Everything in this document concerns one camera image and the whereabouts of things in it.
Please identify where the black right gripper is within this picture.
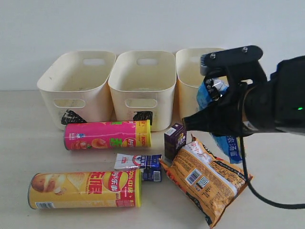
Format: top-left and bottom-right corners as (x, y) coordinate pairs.
(182, 45), (267, 137)

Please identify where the blue noodle packet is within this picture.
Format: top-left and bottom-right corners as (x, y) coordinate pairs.
(196, 81), (242, 164)

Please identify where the orange noodle packet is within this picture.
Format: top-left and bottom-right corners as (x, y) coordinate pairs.
(160, 136), (247, 228)

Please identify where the white blue milk carton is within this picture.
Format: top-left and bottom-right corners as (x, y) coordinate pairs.
(114, 154), (162, 182)

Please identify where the pink Lays chips can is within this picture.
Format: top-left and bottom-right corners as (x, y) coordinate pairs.
(63, 120), (151, 150)

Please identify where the yellow Lays chips can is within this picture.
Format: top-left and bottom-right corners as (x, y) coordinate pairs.
(28, 169), (142, 209)

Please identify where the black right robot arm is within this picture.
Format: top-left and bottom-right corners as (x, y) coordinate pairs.
(182, 45), (305, 136)

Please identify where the right cream plastic bin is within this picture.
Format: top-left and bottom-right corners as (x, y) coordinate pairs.
(175, 47), (223, 118)

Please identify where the cream plastic bin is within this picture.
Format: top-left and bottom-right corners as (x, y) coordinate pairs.
(37, 51), (116, 130)
(175, 47), (223, 118)
(108, 51), (176, 132)

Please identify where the purple juice carton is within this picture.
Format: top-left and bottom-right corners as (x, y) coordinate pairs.
(164, 123), (187, 162)

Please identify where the middle cream plastic bin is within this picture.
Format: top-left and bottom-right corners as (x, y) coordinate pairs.
(108, 51), (176, 132)

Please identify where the left cream plastic bin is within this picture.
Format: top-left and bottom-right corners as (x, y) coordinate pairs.
(37, 51), (116, 130)

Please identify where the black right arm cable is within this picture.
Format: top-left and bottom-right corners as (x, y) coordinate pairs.
(239, 81), (305, 210)

